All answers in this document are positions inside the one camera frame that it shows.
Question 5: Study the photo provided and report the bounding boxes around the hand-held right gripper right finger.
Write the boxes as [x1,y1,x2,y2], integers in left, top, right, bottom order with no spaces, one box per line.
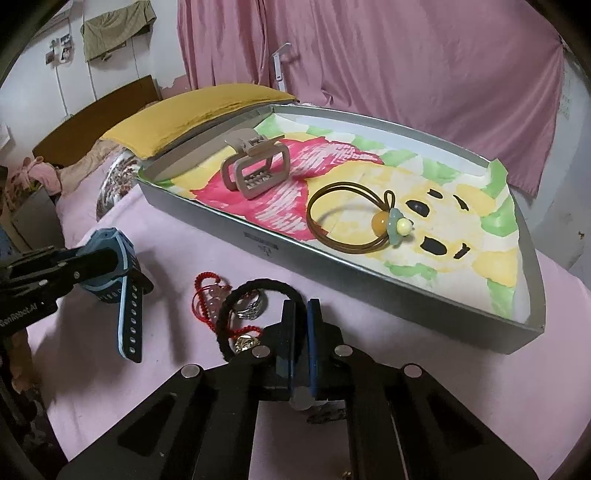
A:
[305,298,539,480]

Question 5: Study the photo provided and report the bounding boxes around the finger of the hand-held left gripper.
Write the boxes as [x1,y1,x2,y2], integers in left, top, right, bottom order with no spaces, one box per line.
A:
[4,268,122,302]
[7,246,120,277]

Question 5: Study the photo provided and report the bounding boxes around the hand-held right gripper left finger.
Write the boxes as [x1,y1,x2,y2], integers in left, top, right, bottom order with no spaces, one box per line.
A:
[55,299,305,480]

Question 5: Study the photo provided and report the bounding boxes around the silver ring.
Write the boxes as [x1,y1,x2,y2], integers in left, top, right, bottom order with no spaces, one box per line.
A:
[233,291,269,321]

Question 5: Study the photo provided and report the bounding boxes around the black hair tie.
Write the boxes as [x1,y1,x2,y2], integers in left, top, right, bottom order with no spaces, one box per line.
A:
[216,278,311,363]

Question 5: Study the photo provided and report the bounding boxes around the grey shallow box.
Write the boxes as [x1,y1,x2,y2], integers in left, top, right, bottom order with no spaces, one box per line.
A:
[137,102,546,355]

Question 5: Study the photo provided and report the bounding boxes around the blue wrist watch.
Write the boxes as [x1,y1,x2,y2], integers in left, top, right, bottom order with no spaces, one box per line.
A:
[78,228,155,365]

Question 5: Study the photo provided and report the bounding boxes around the red string bracelet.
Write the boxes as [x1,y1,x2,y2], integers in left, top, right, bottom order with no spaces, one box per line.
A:
[193,272,265,343]

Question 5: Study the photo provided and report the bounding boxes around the pink plush toy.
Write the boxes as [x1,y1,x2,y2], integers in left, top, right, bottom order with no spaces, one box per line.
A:
[24,156,62,193]

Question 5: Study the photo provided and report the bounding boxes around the floral blanket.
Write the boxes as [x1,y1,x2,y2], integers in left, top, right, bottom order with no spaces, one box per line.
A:
[95,150,140,220]

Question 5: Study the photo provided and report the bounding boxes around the beige blanket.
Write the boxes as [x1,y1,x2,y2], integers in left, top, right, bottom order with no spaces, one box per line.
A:
[59,137,122,195]

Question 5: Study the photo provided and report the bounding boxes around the wooden headboard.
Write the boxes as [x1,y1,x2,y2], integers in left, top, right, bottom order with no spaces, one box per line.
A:
[32,75,162,168]

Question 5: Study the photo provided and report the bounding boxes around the pink bed sheet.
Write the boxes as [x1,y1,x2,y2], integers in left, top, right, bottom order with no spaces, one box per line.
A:
[25,182,591,480]

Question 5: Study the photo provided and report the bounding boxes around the beige hair claw clip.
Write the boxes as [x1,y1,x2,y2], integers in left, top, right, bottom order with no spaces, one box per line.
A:
[220,130,291,200]

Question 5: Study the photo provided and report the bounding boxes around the printed paper lining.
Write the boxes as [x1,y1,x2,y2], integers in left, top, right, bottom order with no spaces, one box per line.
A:
[185,113,526,320]

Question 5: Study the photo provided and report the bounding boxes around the yellow pillow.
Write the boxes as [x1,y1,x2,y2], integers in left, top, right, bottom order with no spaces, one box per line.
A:
[100,84,299,160]

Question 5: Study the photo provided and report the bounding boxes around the green hanging cloth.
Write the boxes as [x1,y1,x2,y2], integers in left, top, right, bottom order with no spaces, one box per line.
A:
[81,0,158,64]

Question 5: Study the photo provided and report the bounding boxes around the pink curtain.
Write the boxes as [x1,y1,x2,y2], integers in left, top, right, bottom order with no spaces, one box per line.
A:
[177,0,567,197]

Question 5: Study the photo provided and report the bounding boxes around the brown hair tie with beads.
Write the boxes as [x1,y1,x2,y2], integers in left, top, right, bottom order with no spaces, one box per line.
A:
[307,182,415,256]

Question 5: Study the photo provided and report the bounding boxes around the wall photos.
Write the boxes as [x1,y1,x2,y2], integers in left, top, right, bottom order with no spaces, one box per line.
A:
[45,36,75,66]

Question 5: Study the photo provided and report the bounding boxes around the white wall bracket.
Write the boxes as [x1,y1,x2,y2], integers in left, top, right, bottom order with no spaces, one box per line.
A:
[271,42,293,93]

